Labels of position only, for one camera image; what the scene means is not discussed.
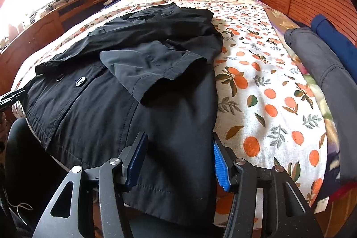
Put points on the grey folded garment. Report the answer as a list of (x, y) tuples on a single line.
[(320, 68)]

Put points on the orange-print white bedsheet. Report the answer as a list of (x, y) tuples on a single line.
[(265, 104)]

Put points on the dark cloth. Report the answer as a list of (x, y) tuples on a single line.
[(28, 171)]

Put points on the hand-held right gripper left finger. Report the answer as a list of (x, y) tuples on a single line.
[(136, 160)]

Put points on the black coat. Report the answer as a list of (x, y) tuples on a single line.
[(111, 104)]

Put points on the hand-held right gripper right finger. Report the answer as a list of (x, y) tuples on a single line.
[(221, 165)]

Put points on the blue folded garment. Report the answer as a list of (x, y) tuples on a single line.
[(334, 40)]

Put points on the wooden desk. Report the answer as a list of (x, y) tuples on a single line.
[(41, 31)]

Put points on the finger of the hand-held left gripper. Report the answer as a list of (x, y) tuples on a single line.
[(8, 100)]

